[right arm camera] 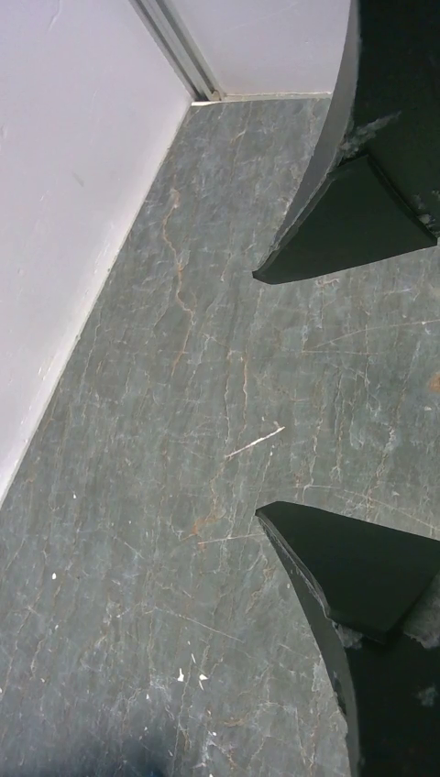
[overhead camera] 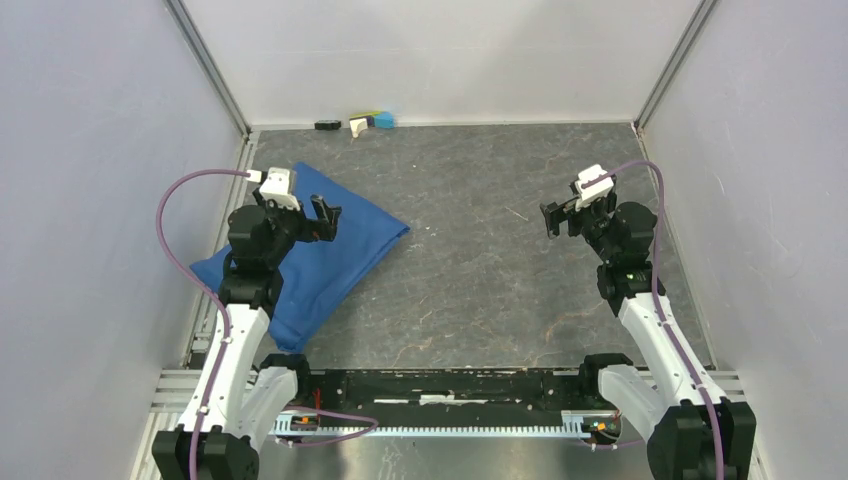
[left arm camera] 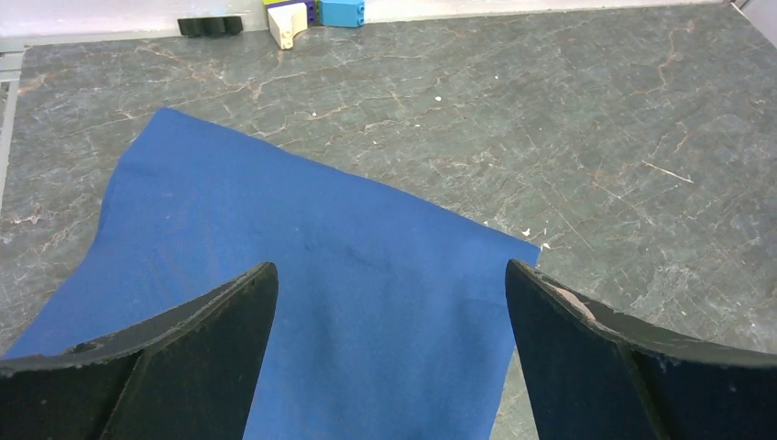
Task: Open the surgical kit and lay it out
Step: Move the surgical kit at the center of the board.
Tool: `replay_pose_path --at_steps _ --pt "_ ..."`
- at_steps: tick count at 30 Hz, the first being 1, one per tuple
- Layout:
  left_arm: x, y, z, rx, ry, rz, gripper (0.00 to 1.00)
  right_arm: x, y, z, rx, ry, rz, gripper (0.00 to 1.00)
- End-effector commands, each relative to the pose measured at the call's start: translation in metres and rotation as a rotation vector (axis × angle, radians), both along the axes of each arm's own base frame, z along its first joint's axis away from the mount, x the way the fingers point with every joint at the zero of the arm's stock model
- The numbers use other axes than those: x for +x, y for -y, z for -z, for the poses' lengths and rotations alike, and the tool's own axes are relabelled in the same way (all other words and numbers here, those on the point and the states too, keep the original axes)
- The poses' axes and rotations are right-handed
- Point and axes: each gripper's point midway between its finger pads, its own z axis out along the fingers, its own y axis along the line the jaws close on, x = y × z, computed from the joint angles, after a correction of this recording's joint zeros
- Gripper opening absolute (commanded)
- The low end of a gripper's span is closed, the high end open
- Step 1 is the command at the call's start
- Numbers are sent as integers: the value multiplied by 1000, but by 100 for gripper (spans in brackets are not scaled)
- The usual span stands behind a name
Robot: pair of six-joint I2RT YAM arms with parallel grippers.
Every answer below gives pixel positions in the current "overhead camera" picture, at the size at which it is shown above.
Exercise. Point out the blue small block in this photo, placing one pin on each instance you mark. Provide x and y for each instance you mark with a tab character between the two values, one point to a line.
384	120

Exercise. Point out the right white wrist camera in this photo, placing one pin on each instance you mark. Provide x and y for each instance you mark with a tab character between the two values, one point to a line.
592	184

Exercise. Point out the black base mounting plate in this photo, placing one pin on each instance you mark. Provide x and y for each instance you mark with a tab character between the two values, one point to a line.
472	397

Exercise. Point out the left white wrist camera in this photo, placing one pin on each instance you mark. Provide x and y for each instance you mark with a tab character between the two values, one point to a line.
277	189

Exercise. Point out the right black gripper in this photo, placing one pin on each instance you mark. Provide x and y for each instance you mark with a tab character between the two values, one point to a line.
554	214

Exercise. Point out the blue surgical drape cloth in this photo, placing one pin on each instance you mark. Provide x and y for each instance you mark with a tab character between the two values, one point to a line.
318	276

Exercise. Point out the white slotted cable duct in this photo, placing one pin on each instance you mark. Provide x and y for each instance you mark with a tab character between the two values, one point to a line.
571	426

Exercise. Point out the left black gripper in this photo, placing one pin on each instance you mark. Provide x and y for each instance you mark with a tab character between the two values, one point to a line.
311	230

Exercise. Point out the white yellow small object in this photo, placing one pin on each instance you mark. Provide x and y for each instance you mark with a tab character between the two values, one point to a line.
360	122

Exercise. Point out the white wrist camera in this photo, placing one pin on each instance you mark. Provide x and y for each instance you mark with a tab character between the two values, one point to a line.
592	184
277	189

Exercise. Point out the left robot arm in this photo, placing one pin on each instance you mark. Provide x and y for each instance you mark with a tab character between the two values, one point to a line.
221	432

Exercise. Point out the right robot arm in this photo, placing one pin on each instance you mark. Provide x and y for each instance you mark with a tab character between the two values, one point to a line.
692	429

